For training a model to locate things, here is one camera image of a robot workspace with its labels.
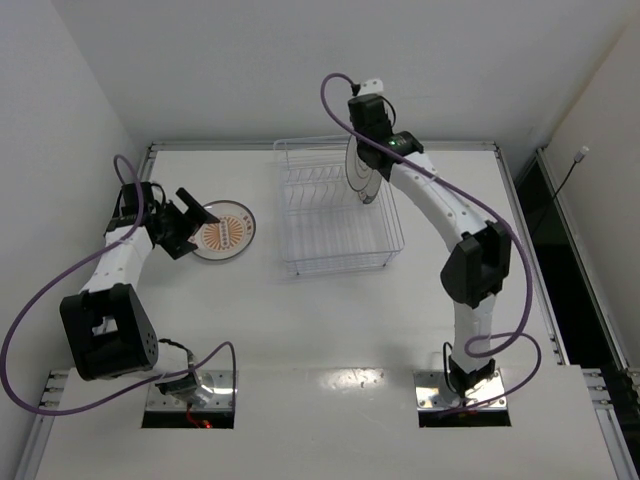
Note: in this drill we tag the white wire dish rack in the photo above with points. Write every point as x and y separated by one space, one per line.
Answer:
324 226

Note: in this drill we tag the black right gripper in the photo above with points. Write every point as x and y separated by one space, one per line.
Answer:
373 155

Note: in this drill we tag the orange sunburst plate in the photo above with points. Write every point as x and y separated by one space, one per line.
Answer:
230 237

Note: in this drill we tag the black cable white plug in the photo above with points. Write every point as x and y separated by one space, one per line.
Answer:
577 159

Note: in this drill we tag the white plate flower outline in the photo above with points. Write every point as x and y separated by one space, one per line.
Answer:
356 171

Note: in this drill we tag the dark green rimmed plate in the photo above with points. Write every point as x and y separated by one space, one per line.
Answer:
371 189

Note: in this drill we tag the metal base plate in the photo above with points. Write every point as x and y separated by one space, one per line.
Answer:
206 391
433 395

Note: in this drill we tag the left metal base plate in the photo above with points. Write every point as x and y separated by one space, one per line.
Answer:
206 391

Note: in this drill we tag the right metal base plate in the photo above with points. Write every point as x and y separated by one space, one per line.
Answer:
433 395

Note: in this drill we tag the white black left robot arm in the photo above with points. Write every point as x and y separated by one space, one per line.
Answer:
109 332

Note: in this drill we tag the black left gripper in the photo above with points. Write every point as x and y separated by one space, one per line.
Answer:
176 226

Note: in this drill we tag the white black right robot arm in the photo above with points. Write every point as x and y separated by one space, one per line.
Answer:
479 249

